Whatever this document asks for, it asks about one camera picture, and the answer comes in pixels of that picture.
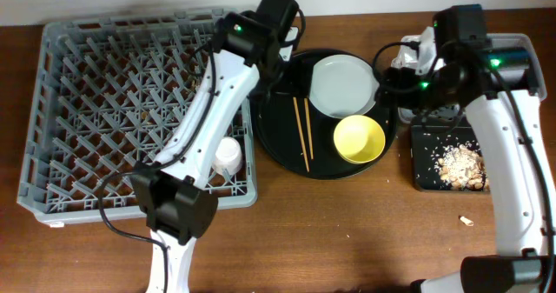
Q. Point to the yellow bowl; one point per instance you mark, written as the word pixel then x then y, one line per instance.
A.
pixel 359 139

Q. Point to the grey plastic dishwasher rack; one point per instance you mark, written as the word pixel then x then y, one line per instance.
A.
pixel 109 93

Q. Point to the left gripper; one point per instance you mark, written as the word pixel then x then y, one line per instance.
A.
pixel 262 85

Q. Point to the pink plastic cup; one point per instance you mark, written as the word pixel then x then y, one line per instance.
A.
pixel 228 157

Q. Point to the grey round plate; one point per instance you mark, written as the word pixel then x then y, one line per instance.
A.
pixel 342 86

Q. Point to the black rectangular tray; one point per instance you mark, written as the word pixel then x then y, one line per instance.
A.
pixel 424 144

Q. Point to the food scraps pile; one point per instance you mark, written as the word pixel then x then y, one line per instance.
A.
pixel 461 167

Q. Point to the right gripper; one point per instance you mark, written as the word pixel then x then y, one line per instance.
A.
pixel 396 96

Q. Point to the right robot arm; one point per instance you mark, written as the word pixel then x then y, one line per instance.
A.
pixel 498 89

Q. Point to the clear plastic waste bin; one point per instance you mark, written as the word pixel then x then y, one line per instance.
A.
pixel 421 59

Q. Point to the food crumb on table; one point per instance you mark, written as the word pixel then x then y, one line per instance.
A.
pixel 468 222

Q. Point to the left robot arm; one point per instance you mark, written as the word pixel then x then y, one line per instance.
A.
pixel 247 48

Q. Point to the round black serving tray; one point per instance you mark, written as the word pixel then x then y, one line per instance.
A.
pixel 274 122

